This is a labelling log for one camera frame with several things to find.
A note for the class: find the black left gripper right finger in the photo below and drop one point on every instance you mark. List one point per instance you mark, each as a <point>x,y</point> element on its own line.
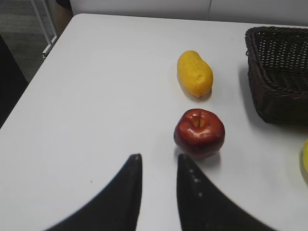
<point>203,207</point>

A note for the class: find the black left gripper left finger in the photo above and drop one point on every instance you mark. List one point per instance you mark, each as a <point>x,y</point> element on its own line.
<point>115,208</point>

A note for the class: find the dark wicker basket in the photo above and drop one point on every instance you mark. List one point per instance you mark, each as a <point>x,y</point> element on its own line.
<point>278,73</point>

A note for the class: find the red apple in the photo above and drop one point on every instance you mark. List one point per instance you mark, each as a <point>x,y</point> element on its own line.
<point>199,133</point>

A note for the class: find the yellow lemon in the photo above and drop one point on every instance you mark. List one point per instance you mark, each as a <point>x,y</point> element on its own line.
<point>304,162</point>

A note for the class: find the yellow mango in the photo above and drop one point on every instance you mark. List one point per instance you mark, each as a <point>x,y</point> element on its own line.
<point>194,74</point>

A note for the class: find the white metal rack frame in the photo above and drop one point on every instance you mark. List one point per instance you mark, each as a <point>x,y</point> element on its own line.
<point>44,13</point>

